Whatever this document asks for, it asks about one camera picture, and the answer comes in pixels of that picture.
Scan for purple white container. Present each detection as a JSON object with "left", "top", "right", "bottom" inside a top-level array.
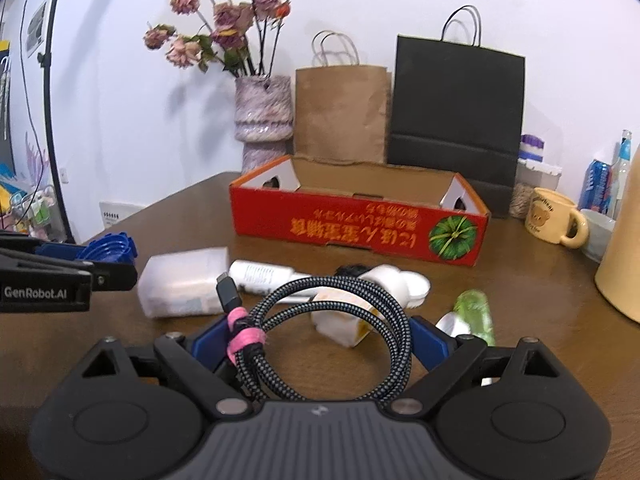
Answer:
[{"left": 518, "top": 133, "right": 544, "bottom": 162}]

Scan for clear jar with white lid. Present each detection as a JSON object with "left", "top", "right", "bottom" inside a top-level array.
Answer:
[{"left": 509, "top": 158, "right": 562, "bottom": 220}]

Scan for pink textured vase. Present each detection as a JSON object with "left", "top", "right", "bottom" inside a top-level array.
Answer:
[{"left": 234, "top": 76, "right": 294, "bottom": 174}]

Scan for yellow bear mug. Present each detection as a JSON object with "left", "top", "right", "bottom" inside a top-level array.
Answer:
[{"left": 524, "top": 188, "right": 589, "bottom": 249}]

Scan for black lamp stand pole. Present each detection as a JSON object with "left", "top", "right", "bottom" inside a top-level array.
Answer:
[{"left": 38, "top": 0, "right": 75, "bottom": 243}]

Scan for blue drink can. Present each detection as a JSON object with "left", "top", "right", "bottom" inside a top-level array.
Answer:
[{"left": 578, "top": 159, "right": 612, "bottom": 214}]

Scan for black paper bag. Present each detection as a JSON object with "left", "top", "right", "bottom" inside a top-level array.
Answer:
[{"left": 387, "top": 4, "right": 525, "bottom": 218}]

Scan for white round travel adapter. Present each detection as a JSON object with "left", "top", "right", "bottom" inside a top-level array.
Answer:
[{"left": 361, "top": 266, "right": 431, "bottom": 309}]

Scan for braided black charging cable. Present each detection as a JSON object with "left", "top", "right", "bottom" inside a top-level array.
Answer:
[{"left": 214, "top": 272, "right": 414, "bottom": 409}]

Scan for green spray bottle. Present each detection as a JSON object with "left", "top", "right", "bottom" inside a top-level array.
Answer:
[{"left": 436, "top": 289, "right": 496, "bottom": 346}]

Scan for white spray bottle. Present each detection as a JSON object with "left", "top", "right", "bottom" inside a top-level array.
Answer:
[{"left": 228, "top": 260, "right": 309, "bottom": 297}]

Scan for dried pink flowers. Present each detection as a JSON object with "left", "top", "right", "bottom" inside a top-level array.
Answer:
[{"left": 143, "top": 0, "right": 292, "bottom": 78}]

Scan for black small cable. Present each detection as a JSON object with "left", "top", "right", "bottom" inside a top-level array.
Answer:
[{"left": 333, "top": 263, "right": 372, "bottom": 279}]

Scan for brown paper bag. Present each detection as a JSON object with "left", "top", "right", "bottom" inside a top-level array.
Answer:
[{"left": 294, "top": 29, "right": 392, "bottom": 164}]

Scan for translucent white plastic container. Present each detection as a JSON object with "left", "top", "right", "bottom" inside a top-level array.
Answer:
[{"left": 137, "top": 247, "right": 229, "bottom": 318}]

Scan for blue measuring cups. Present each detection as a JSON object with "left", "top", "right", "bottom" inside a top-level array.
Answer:
[{"left": 75, "top": 232, "right": 138, "bottom": 264}]

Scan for cream yellow pot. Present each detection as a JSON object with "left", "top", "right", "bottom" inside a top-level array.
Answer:
[{"left": 594, "top": 153, "right": 640, "bottom": 323}]

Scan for white square plug adapter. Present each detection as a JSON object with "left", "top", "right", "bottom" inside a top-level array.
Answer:
[{"left": 310, "top": 287, "right": 385, "bottom": 348}]

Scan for red cardboard box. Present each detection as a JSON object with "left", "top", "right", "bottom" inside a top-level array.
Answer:
[{"left": 229, "top": 156, "right": 490, "bottom": 266}]

